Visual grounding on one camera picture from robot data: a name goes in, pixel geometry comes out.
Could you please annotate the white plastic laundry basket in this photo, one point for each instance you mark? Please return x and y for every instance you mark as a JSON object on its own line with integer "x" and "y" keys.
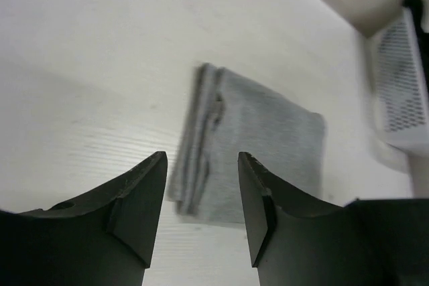
{"x": 398, "y": 61}

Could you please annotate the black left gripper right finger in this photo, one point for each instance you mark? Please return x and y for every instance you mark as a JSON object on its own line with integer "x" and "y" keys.
{"x": 297, "y": 239}

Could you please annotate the grey tank top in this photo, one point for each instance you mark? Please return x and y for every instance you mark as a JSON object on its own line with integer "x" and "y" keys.
{"x": 230, "y": 114}

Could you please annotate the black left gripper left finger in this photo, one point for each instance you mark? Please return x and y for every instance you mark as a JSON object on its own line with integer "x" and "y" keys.
{"x": 105, "y": 236}

